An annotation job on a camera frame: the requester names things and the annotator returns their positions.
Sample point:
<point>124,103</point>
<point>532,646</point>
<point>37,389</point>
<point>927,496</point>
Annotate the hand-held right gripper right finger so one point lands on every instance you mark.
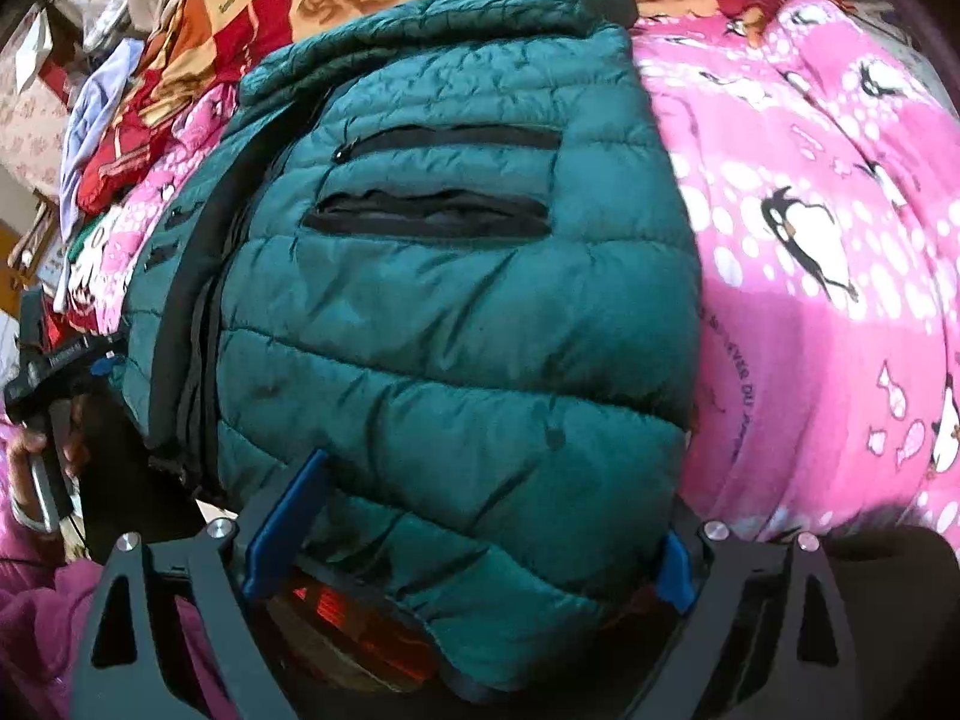
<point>679,570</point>

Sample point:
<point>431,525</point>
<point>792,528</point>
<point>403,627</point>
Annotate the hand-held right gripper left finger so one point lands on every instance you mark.
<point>285,525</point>

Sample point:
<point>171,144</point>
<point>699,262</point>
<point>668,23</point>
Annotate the green puffer jacket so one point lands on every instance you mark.
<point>450,315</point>

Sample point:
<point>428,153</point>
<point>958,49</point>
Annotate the person's left forearm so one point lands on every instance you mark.
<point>45,615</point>

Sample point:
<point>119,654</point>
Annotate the person's left hand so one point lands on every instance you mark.
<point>26,442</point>

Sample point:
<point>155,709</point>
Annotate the white green printed cloth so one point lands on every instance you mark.
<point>82,255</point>

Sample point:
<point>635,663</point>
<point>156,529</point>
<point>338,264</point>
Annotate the lavender cloth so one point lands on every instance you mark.
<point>94,112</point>

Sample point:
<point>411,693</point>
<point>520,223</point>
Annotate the clear plastic bag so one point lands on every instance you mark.
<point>105,19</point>

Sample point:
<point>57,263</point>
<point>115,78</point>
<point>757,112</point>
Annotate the pink penguin print blanket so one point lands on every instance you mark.
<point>825,127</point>

